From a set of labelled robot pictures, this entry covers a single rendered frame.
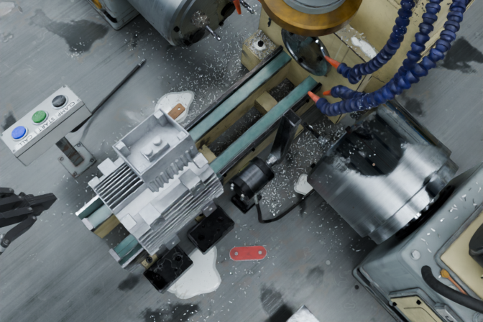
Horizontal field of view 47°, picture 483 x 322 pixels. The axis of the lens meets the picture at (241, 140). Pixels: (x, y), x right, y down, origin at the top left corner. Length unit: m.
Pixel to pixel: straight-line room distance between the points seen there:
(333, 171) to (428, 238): 0.21
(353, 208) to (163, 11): 0.56
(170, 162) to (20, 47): 0.67
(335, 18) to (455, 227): 0.43
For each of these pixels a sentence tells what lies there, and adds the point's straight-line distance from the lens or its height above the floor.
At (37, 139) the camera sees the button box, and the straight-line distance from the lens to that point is 1.17.
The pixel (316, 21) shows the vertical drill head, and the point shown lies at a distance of 0.93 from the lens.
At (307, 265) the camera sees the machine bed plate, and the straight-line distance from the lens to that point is 1.35.
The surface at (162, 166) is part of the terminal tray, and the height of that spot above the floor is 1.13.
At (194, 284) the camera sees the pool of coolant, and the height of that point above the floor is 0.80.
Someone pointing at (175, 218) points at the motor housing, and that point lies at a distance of 1.09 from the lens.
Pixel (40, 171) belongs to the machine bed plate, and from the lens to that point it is 1.44.
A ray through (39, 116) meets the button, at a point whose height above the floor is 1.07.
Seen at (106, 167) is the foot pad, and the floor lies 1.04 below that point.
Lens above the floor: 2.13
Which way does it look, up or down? 72 degrees down
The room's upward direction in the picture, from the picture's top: 8 degrees clockwise
